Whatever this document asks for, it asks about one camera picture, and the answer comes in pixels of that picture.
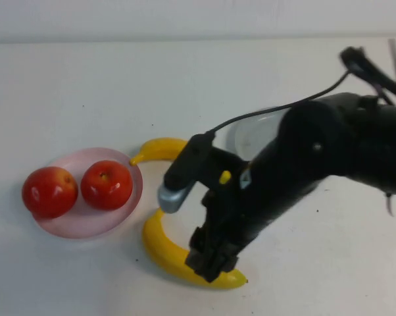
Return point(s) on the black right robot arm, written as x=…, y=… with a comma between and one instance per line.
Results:
x=349, y=148

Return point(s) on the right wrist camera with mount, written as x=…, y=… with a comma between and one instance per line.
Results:
x=185, y=164

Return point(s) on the pink round plate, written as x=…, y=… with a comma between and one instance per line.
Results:
x=86, y=224

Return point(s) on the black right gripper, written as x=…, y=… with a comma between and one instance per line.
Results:
x=224, y=214

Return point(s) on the red plastic apple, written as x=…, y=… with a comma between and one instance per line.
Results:
x=106, y=187
x=46, y=194

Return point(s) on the yellow plastic banana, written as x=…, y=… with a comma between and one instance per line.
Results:
x=162, y=250
x=158, y=148

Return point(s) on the grey round plate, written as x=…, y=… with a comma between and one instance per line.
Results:
x=250, y=135

